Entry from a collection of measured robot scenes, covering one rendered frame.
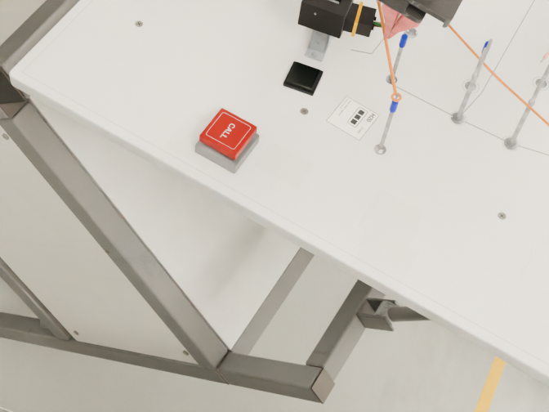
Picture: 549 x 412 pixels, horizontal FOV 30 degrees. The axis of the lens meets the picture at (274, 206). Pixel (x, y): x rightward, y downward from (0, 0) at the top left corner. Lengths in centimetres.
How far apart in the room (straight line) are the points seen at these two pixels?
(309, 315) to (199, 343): 138
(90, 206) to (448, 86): 52
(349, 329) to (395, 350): 175
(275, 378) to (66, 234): 38
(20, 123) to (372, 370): 201
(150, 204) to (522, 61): 56
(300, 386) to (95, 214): 38
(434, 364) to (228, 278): 191
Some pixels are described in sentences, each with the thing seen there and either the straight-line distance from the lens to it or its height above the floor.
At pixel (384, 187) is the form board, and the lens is 122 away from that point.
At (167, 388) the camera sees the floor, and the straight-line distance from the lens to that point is 262.
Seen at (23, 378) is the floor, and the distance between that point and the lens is 237.
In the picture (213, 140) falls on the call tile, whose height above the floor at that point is 110.
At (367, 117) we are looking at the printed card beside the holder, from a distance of 128.
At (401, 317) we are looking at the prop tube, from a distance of 151.
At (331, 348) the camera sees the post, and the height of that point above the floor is 99.
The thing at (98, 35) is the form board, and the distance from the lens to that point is 133.
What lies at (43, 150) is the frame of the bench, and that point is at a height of 80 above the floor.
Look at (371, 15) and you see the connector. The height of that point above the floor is 119.
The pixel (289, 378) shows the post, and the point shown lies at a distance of 152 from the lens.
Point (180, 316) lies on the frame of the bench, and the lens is 156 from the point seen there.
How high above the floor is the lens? 198
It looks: 44 degrees down
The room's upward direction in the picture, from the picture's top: 92 degrees clockwise
